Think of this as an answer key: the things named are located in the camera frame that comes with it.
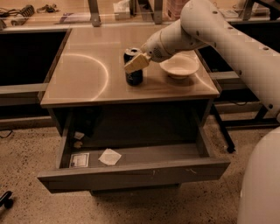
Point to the white label sticker card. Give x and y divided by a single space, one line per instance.
79 160

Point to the black caster object on floor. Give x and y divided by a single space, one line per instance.
6 200

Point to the booklet on back desk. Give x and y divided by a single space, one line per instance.
77 17

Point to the grey cabinet with counter top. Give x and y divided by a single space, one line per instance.
90 71

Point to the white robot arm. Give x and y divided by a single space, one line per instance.
258 66

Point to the blue pepsi can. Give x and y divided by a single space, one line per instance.
136 77

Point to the white folded paper napkin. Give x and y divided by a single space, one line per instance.
110 157

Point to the white bowl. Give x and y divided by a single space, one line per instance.
180 66

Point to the white tissue box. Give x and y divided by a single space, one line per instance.
122 9

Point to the black table leg with caster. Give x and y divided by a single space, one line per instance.
230 144

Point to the open grey top drawer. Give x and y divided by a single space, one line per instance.
165 150

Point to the small beige paper scrap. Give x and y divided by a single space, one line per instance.
77 145

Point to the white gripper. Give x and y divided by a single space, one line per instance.
153 50

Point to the pink stacked bins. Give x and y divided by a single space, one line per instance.
174 8

